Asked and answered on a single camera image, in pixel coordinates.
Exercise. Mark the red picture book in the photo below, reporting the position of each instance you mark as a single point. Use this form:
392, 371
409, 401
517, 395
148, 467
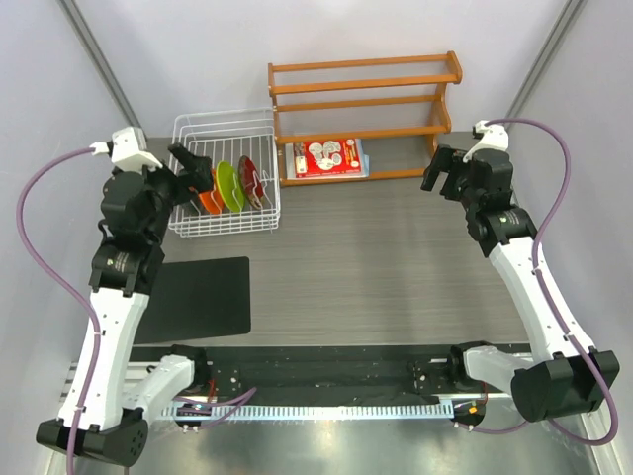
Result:
331, 159

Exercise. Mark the white wire dish rack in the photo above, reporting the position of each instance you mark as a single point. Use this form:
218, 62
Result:
227, 136

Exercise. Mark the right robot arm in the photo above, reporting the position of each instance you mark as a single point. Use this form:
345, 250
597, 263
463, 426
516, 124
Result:
560, 379

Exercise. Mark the black rubber mat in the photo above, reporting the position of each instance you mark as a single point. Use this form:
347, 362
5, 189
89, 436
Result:
198, 299

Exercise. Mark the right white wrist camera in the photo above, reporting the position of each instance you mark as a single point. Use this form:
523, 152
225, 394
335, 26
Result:
492, 136

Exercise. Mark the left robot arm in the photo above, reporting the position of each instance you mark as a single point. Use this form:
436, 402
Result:
99, 419

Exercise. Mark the orange plate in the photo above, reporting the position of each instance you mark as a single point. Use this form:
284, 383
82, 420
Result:
212, 201

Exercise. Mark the orange wooden shelf rack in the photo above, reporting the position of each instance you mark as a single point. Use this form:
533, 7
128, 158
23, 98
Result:
358, 99

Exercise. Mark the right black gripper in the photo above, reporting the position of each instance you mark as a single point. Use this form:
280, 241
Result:
442, 162

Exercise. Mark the red floral plate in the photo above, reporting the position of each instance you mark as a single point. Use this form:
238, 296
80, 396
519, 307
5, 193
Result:
250, 182

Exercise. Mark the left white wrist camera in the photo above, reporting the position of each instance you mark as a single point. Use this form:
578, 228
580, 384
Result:
127, 150

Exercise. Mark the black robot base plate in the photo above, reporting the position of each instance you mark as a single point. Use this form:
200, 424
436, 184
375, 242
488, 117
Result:
333, 376

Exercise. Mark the green plate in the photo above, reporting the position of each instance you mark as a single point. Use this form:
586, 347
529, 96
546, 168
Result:
229, 186

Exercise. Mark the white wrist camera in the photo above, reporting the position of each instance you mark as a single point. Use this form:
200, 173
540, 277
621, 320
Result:
492, 136
127, 150

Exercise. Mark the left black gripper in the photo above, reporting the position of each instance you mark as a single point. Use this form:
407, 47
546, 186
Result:
198, 179

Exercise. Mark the white slotted cable duct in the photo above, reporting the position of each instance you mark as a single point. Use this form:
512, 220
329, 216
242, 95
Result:
441, 411

